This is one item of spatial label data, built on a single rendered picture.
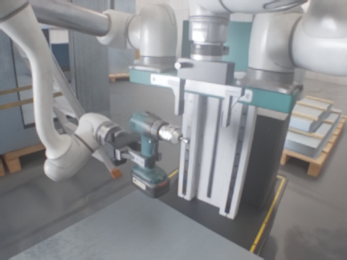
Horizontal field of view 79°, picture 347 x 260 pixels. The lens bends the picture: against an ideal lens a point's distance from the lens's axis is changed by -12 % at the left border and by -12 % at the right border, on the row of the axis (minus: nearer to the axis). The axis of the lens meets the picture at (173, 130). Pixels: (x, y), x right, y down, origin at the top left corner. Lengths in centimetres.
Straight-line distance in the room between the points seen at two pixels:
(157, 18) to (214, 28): 45
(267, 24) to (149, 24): 44
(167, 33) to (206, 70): 44
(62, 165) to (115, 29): 57
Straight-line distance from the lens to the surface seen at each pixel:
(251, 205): 137
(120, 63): 667
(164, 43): 95
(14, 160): 244
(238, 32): 94
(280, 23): 73
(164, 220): 74
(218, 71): 54
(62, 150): 81
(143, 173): 68
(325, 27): 65
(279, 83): 76
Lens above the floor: 116
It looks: 22 degrees down
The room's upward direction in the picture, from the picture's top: 3 degrees clockwise
